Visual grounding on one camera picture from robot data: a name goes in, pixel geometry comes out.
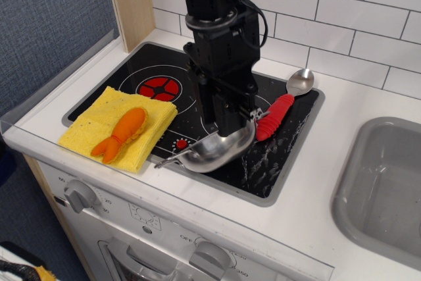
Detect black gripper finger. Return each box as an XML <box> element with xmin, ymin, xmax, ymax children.
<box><xmin>213</xmin><ymin>93</ymin><xmax>254</xmax><ymax>137</ymax></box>
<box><xmin>188</xmin><ymin>65</ymin><xmax>217</xmax><ymax>125</ymax></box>

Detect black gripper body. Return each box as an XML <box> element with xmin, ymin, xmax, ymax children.
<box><xmin>184</xmin><ymin>6</ymin><xmax>260</xmax><ymax>111</ymax></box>

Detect stainless steel bowl with handles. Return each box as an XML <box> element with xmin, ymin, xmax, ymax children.
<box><xmin>155</xmin><ymin>108</ymin><xmax>269</xmax><ymax>173</ymax></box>

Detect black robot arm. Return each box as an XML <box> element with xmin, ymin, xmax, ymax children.
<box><xmin>184</xmin><ymin>0</ymin><xmax>266</xmax><ymax>137</ymax></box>

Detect black toy stovetop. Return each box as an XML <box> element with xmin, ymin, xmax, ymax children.
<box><xmin>62</xmin><ymin>43</ymin><xmax>324</xmax><ymax>206</ymax></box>

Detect orange plush carrot toy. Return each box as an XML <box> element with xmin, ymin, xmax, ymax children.
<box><xmin>90</xmin><ymin>107</ymin><xmax>148</xmax><ymax>165</ymax></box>

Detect yellow woven cloth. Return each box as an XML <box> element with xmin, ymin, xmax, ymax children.
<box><xmin>59</xmin><ymin>86</ymin><xmax>178</xmax><ymax>173</ymax></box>

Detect grey right oven knob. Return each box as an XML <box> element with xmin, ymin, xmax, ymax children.
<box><xmin>189</xmin><ymin>242</ymin><xmax>232</xmax><ymax>280</ymax></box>

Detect grey oven knob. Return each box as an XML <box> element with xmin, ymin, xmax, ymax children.
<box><xmin>64</xmin><ymin>180</ymin><xmax>97</xmax><ymax>214</ymax></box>
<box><xmin>189</xmin><ymin>242</ymin><xmax>232</xmax><ymax>280</ymax></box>

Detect white toy oven front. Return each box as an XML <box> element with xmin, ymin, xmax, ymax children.
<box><xmin>39</xmin><ymin>163</ymin><xmax>307</xmax><ymax>280</ymax></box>

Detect grey left oven knob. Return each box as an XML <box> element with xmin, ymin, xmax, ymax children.
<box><xmin>64</xmin><ymin>180</ymin><xmax>97</xmax><ymax>214</ymax></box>

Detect grey toy sink basin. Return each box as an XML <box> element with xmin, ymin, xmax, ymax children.
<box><xmin>332</xmin><ymin>117</ymin><xmax>420</xmax><ymax>270</ymax></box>

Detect yellow cloth scrap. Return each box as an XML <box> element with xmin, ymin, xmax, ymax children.
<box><xmin>35</xmin><ymin>266</ymin><xmax>57</xmax><ymax>281</ymax></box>

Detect red handled metal spoon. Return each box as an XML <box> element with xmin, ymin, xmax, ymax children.
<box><xmin>256</xmin><ymin>68</ymin><xmax>314</xmax><ymax>141</ymax></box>

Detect light wooden side post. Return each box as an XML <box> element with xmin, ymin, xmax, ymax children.
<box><xmin>112</xmin><ymin>0</ymin><xmax>155</xmax><ymax>53</ymax></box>

